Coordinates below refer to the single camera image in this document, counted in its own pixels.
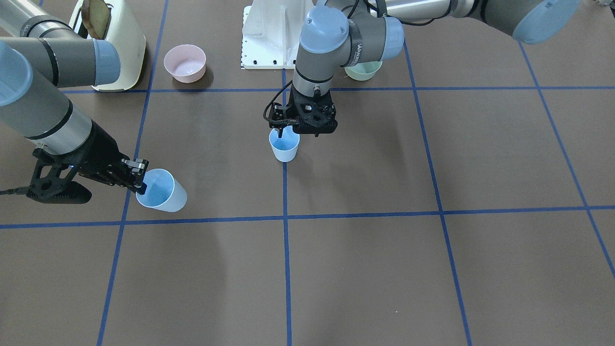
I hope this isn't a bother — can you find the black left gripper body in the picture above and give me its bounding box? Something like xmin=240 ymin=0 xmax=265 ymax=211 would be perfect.
xmin=269 ymin=103 xmax=299 ymax=129

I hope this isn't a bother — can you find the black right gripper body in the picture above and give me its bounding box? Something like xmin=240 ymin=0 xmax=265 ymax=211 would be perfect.
xmin=67 ymin=121 xmax=133 ymax=187

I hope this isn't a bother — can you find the blue cup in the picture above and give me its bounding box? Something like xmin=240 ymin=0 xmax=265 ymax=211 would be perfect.
xmin=269 ymin=126 xmax=300 ymax=162
xmin=136 ymin=168 xmax=187 ymax=212

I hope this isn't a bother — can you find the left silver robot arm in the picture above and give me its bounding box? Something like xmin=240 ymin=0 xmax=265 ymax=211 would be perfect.
xmin=263 ymin=0 xmax=578 ymax=136

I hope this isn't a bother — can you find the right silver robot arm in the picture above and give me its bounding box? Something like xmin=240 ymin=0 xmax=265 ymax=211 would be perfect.
xmin=1 ymin=0 xmax=148 ymax=204

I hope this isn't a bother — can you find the green bowl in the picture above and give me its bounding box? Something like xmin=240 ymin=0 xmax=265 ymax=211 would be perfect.
xmin=344 ymin=61 xmax=383 ymax=81

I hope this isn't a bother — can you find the pink bowl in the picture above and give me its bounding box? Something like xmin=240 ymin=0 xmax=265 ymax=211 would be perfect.
xmin=163 ymin=44 xmax=207 ymax=83

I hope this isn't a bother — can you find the cream toaster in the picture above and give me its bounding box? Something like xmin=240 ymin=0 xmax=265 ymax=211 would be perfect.
xmin=92 ymin=0 xmax=147 ymax=92

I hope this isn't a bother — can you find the bread slice in toaster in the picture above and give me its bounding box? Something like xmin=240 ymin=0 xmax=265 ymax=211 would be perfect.
xmin=81 ymin=0 xmax=111 ymax=39

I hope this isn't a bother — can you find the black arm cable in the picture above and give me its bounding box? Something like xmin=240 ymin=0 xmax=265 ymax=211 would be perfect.
xmin=263 ymin=81 xmax=295 ymax=125

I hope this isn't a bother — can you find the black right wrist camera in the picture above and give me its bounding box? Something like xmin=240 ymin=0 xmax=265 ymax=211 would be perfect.
xmin=25 ymin=148 xmax=92 ymax=204

